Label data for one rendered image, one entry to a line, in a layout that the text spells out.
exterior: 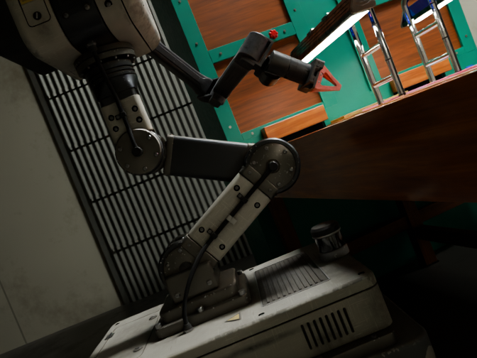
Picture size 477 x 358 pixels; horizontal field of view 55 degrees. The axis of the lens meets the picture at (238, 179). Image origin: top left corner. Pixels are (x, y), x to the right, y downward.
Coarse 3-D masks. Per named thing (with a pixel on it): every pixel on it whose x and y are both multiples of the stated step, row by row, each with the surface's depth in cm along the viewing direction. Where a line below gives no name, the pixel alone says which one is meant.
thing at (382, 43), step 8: (368, 16) 158; (376, 24) 157; (352, 32) 172; (376, 32) 158; (360, 40) 172; (384, 40) 157; (360, 48) 172; (376, 48) 162; (384, 48) 157; (360, 56) 173; (384, 56) 158; (368, 64) 172; (392, 64) 158; (368, 72) 172; (392, 72) 158; (384, 80) 164; (400, 80) 158; (376, 88) 172; (400, 88) 158; (376, 96) 173; (400, 96) 159
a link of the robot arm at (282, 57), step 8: (272, 56) 116; (280, 56) 116; (288, 56) 117; (264, 64) 120; (272, 64) 116; (280, 64) 116; (288, 64) 116; (264, 72) 121; (272, 72) 118; (280, 72) 117
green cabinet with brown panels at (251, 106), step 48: (192, 0) 203; (240, 0) 207; (288, 0) 210; (336, 0) 215; (384, 0) 220; (192, 48) 201; (288, 48) 211; (336, 48) 215; (432, 48) 225; (192, 96) 244; (240, 96) 206; (288, 96) 210; (336, 96) 214
